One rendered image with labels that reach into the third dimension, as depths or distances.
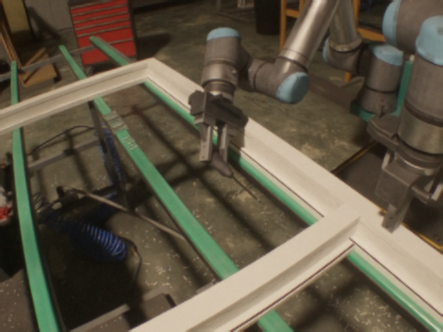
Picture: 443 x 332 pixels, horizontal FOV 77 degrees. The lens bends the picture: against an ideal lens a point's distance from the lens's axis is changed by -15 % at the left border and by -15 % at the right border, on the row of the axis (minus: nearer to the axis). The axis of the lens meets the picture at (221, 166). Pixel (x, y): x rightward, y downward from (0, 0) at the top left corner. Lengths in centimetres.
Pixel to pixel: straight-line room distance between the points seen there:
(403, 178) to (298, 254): 20
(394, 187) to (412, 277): 21
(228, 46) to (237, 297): 58
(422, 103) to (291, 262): 30
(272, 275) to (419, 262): 26
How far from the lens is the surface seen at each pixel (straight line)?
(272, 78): 83
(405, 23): 59
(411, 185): 48
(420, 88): 44
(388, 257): 63
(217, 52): 80
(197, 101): 74
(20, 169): 104
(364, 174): 173
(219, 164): 70
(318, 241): 56
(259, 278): 51
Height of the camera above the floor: 137
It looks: 38 degrees down
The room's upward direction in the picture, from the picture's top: 4 degrees counter-clockwise
